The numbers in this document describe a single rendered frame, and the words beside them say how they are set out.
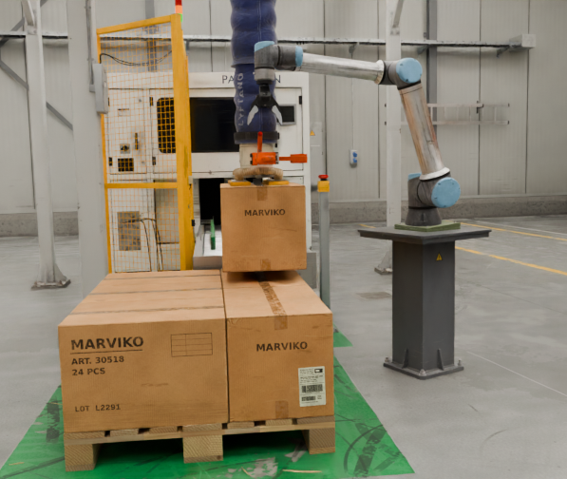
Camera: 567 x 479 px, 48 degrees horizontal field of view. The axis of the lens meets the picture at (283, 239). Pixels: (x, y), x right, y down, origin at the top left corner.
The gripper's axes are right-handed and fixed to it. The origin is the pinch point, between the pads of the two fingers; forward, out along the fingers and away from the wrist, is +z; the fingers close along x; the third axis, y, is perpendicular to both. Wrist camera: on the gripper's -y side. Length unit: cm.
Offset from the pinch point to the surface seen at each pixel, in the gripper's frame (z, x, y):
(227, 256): 60, 17, 11
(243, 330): 79, 13, -58
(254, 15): -55, 3, 29
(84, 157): 11, 105, 139
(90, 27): -71, 98, 139
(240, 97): -16.4, 8.9, 34.9
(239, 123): -3.8, 9.5, 34.7
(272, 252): 58, -4, 10
